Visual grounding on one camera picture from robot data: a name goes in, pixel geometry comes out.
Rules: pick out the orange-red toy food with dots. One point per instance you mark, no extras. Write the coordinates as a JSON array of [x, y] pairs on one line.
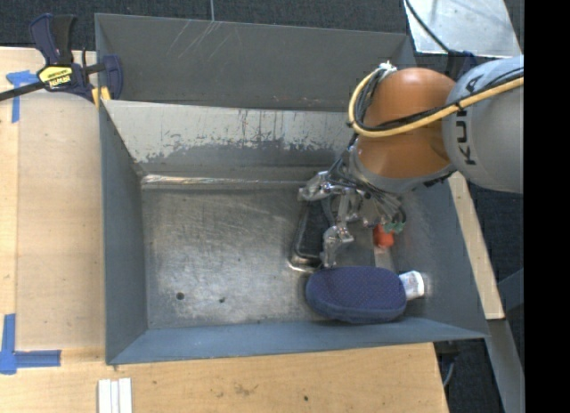
[[383, 237]]

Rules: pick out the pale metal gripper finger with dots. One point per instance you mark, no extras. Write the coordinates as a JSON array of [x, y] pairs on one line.
[[318, 188], [337, 237]]

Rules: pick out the white tube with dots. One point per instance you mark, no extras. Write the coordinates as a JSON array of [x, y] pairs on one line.
[[414, 284]]

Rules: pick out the dark blue dotted pouch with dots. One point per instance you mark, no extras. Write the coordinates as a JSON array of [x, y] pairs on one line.
[[356, 294]]

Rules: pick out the grey metal bin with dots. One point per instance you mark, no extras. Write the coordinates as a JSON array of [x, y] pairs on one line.
[[214, 242]]

